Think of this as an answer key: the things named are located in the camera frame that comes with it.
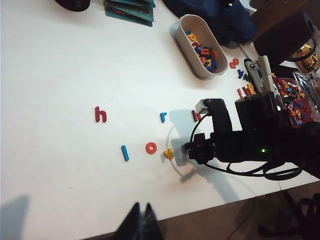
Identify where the orange letter o magnet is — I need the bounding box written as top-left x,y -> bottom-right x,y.
145,141 -> 158,155

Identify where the blue letter l magnet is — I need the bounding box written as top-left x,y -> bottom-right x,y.
120,144 -> 130,163

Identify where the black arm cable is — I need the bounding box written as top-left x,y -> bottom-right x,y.
189,113 -> 305,181

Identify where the gold foil bag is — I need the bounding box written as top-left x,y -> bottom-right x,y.
291,41 -> 320,73

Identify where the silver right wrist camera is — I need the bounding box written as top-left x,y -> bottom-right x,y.
195,98 -> 226,113

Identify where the red letter h magnet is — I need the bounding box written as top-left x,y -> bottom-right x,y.
191,109 -> 202,123
94,106 -> 108,124

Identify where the flat magnet letter case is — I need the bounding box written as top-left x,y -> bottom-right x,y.
106,0 -> 156,13
104,2 -> 155,22
104,7 -> 154,28

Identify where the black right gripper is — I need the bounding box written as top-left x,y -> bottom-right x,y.
181,130 -> 245,165

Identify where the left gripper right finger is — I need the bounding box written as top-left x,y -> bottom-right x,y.
140,202 -> 164,240

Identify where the navy blue cloth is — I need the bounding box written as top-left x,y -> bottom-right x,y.
162,0 -> 258,47

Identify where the clear pack of letter magnets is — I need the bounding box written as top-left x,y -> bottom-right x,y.
272,76 -> 313,128

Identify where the black mesh pen holder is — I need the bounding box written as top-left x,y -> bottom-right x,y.
53,0 -> 91,13

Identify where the clear plastic bag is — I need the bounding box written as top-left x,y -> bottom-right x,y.
292,69 -> 320,113

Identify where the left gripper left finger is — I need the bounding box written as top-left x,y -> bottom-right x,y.
113,201 -> 141,240

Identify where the black cylinder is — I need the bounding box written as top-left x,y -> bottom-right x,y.
253,11 -> 316,67

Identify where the beige oval tray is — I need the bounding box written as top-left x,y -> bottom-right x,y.
169,14 -> 228,81

